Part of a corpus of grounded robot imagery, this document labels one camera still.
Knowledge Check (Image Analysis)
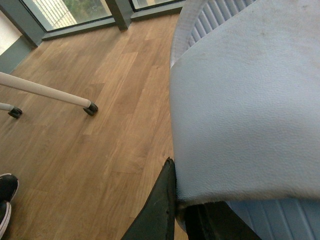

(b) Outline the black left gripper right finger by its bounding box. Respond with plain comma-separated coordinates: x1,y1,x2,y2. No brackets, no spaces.
184,201,260,240

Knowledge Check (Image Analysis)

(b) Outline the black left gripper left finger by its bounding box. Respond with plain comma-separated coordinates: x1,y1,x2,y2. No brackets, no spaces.
122,158,177,240

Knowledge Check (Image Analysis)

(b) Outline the light blue slide slipper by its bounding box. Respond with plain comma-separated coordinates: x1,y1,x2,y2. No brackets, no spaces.
170,0,320,240

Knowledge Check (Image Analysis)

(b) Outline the black sneaker lower foot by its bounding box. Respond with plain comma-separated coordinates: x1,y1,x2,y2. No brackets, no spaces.
0,200,12,237

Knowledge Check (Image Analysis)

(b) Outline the black sneaker foot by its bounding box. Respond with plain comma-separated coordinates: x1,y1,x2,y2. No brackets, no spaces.
0,200,12,237
0,173,20,202

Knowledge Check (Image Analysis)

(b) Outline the black sneaker upper foot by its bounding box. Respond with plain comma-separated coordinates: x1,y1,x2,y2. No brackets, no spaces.
0,173,20,202

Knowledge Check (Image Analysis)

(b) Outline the grey white office chair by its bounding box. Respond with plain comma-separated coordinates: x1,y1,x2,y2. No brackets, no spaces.
0,72,99,116

